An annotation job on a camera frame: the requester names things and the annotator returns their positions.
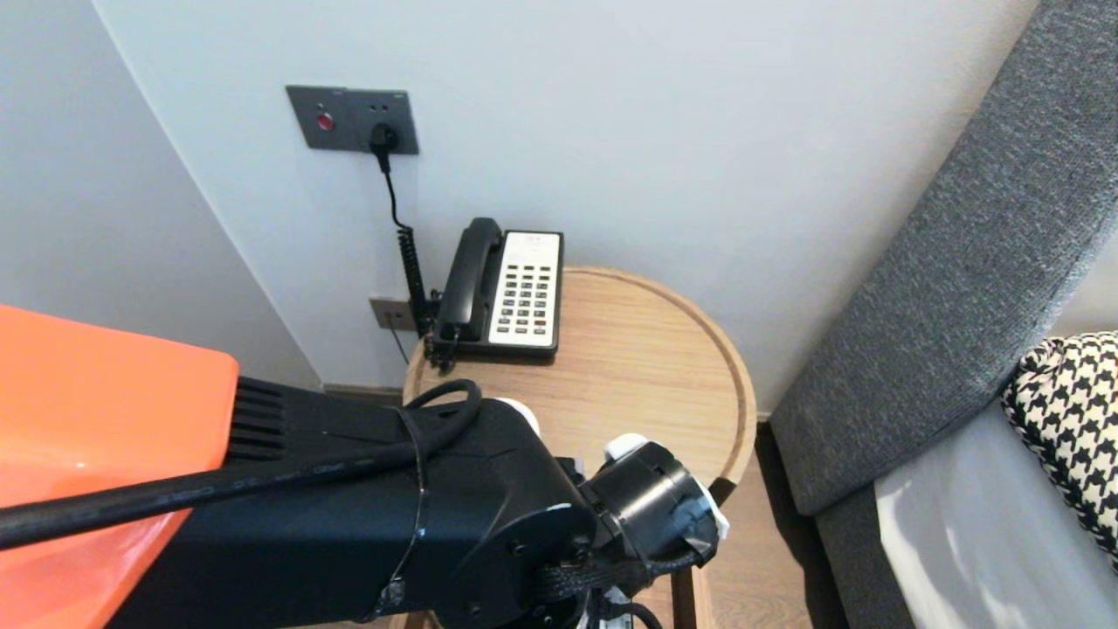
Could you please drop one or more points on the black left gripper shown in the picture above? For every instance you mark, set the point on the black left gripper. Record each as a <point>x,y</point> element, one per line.
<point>651,507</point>

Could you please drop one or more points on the curved wooden table drawer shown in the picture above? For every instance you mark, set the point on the curved wooden table drawer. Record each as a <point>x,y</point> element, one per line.
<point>690,598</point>

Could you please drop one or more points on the white round puck lamp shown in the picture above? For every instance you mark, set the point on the white round puck lamp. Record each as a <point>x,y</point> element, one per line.
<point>524,411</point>

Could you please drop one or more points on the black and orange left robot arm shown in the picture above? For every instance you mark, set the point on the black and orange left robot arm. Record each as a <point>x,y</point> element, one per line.
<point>262,524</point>

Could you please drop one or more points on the round wooden side table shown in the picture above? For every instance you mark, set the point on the round wooden side table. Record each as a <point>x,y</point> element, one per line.
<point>646,376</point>

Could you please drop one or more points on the black and white desk telephone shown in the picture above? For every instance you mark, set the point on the black and white desk telephone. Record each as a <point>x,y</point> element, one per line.
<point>528,297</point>

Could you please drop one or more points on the black telephone handset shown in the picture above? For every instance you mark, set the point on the black telephone handset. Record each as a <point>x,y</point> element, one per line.
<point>470,278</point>

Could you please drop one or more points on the thin black telephone line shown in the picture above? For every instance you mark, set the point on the thin black telephone line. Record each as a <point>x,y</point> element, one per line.
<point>401,345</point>

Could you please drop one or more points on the white bed sheet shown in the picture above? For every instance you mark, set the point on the white bed sheet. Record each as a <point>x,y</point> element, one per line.
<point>987,542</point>

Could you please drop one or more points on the grey upholstered headboard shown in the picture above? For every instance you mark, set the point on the grey upholstered headboard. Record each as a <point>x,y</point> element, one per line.
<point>961,262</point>

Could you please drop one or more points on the houndstooth black white pillow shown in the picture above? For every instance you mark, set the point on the houndstooth black white pillow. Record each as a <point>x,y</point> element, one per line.
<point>1070,419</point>

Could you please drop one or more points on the grey upholstered bed frame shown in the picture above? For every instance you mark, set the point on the grey upholstered bed frame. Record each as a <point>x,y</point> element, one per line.
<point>860,568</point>

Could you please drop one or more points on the beige low wall socket plate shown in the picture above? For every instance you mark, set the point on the beige low wall socket plate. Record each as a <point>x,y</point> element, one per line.
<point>384,313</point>

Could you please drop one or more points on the grey wall power socket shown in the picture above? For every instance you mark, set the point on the grey wall power socket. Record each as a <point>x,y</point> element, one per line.
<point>383,111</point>

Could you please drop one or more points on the grey wall switch panel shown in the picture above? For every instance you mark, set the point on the grey wall switch panel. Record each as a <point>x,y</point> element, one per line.
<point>319,120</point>

